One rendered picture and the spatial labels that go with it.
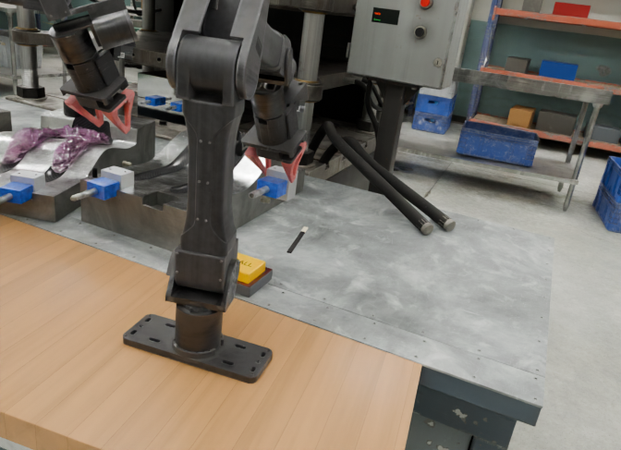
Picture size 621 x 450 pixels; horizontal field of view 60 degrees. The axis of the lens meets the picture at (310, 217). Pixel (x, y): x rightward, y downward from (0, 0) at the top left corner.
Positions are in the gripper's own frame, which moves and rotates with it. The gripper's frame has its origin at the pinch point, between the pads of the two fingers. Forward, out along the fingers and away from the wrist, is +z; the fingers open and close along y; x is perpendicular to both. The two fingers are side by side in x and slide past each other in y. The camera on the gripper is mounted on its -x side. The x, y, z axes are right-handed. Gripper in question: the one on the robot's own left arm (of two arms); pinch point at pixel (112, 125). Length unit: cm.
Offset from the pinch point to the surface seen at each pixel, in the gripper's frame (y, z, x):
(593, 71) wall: -109, 343, -580
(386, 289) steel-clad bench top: -54, 23, 2
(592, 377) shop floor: -116, 158, -73
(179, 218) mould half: -16.8, 11.0, 8.1
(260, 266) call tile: -34.5, 13.7, 10.8
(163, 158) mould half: 4.8, 20.5, -12.3
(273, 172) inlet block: -28.1, 10.2, -7.5
